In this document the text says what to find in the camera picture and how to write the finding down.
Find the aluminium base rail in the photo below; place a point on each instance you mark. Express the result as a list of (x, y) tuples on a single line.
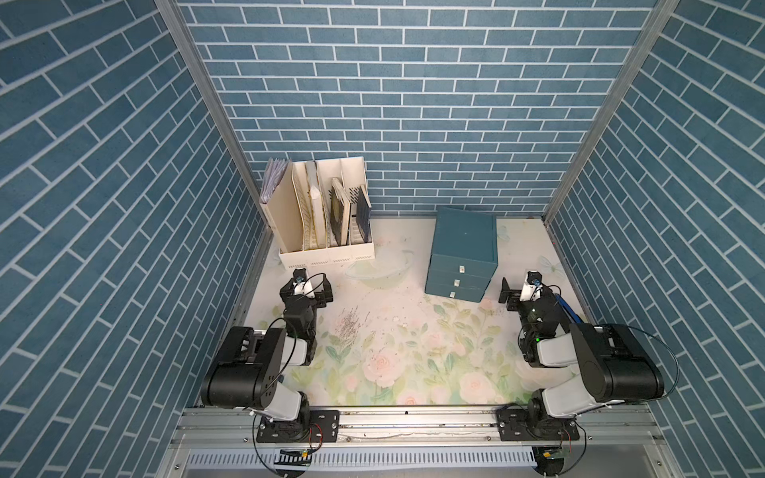
[(418, 441)]

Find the purple folder stack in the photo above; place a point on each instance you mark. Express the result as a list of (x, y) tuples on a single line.
[(272, 177)]

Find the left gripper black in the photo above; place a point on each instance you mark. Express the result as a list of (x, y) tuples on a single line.
[(320, 298)]

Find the white file organizer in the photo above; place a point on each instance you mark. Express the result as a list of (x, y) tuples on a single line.
[(298, 214)]

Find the teal drawer cabinet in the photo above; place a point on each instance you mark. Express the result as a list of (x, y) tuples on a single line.
[(464, 255)]

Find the clear glass bowl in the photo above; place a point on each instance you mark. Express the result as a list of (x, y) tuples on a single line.
[(386, 271)]

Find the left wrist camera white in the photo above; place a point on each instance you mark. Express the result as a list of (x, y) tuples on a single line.
[(302, 285)]

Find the dark striped notebook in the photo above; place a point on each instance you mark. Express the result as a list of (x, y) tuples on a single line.
[(364, 210)]

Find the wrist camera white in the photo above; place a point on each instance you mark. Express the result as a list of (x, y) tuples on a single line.
[(532, 287), (302, 285)]

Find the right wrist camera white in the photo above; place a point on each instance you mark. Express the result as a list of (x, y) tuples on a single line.
[(532, 287)]

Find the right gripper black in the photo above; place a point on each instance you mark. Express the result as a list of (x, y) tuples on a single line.
[(514, 297)]

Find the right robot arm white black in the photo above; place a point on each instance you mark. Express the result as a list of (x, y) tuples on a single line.
[(613, 367)]

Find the blue marker pen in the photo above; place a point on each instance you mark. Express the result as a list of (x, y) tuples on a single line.
[(573, 316)]

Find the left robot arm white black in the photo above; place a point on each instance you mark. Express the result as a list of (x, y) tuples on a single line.
[(247, 368)]

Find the beige patterned book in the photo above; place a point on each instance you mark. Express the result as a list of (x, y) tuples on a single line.
[(340, 212)]

